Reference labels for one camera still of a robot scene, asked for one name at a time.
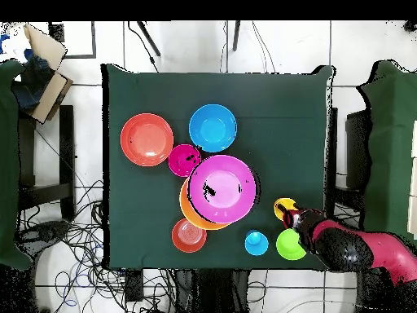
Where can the yellow cup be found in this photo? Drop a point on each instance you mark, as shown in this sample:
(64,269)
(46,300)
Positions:
(288,202)

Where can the green bowl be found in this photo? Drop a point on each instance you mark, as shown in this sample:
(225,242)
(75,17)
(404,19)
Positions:
(286,246)

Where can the large magenta bowl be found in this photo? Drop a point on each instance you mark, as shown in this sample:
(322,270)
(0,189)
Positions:
(224,192)

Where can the large orange bowl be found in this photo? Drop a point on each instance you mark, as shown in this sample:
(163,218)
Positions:
(189,212)

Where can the small red-orange bowl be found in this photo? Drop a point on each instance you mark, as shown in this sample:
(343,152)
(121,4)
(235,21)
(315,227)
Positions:
(187,239)

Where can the blue bowl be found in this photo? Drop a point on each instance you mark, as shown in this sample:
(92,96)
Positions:
(212,128)

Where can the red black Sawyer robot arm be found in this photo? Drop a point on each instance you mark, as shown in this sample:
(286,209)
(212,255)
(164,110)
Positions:
(358,247)

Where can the blue cup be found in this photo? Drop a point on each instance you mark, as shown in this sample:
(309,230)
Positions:
(257,245)

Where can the black cabinet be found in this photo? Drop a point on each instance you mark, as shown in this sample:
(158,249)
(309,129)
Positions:
(356,146)

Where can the small crimson bowl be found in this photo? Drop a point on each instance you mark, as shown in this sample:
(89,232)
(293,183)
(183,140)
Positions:
(179,163)

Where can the dark green side cloth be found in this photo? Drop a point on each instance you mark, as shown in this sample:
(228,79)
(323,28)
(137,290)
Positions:
(391,146)
(8,163)

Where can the wide red-orange bowl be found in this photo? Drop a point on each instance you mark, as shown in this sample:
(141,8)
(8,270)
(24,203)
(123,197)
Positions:
(147,140)

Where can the dark green tablecloth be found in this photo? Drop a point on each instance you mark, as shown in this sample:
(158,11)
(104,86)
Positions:
(163,94)

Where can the black tripod leg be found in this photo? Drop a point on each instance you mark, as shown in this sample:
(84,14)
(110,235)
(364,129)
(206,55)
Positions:
(148,37)
(236,36)

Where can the dark blue cloth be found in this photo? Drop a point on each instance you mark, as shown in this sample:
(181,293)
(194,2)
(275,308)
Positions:
(32,81)

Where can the cardboard box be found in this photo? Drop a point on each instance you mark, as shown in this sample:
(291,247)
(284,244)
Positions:
(49,47)

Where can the black stool frame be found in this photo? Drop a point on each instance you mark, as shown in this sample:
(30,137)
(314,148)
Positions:
(66,146)

